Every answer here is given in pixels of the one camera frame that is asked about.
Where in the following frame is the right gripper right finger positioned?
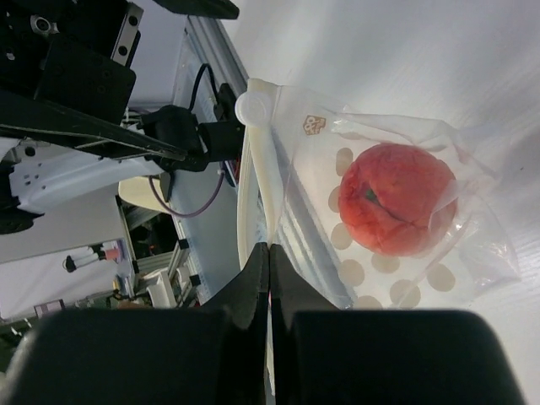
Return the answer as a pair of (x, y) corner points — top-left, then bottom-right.
(269, 245), (342, 404)

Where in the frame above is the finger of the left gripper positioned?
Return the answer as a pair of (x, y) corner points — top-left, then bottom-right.
(154, 0), (240, 20)

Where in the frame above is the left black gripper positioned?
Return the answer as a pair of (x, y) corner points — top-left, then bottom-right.
(1, 1), (187, 161)

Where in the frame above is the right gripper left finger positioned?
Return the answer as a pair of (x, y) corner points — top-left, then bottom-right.
(202, 242), (270, 404)

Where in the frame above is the clear zip top bag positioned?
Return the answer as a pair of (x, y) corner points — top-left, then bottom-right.
(235, 78), (520, 309)

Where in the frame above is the orange peach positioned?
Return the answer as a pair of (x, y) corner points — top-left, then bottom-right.
(337, 143), (457, 257)

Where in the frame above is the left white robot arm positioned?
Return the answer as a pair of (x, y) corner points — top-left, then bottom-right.
(1, 1), (244, 235)

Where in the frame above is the aluminium rail frame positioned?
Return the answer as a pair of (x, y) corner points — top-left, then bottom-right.
(117, 16), (254, 305)

